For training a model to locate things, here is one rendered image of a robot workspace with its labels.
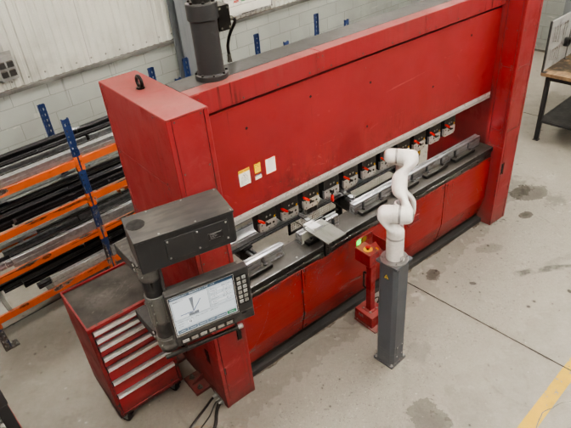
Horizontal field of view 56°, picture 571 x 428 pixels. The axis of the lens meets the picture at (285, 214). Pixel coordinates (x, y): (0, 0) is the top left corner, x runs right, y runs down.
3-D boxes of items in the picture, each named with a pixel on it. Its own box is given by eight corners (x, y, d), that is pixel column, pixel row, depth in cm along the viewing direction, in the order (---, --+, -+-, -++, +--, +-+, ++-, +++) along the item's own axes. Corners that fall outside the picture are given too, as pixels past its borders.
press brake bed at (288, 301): (248, 381, 415) (234, 302, 369) (233, 365, 429) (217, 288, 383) (481, 222, 561) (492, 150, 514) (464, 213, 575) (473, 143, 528)
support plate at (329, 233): (328, 244, 388) (328, 244, 387) (304, 229, 405) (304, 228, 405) (346, 234, 396) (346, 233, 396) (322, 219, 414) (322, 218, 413)
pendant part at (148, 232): (167, 368, 291) (130, 244, 243) (155, 339, 309) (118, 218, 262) (252, 332, 308) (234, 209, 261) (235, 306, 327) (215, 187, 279)
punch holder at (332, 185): (325, 200, 402) (324, 181, 393) (317, 196, 408) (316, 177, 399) (339, 193, 409) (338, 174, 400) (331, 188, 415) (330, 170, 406)
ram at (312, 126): (213, 236, 347) (192, 122, 302) (207, 231, 352) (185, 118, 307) (489, 97, 493) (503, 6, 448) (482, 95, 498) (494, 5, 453)
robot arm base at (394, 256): (414, 257, 367) (415, 235, 357) (397, 271, 357) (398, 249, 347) (392, 245, 379) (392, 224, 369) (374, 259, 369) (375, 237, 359)
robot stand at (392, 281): (405, 356, 424) (413, 257, 367) (392, 369, 414) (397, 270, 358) (387, 344, 435) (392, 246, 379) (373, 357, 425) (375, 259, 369)
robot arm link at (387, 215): (404, 243, 351) (405, 212, 338) (375, 240, 356) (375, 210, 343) (405, 232, 361) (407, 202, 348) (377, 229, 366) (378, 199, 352)
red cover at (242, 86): (194, 120, 300) (189, 96, 292) (184, 115, 306) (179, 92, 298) (505, 4, 445) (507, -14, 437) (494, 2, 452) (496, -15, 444)
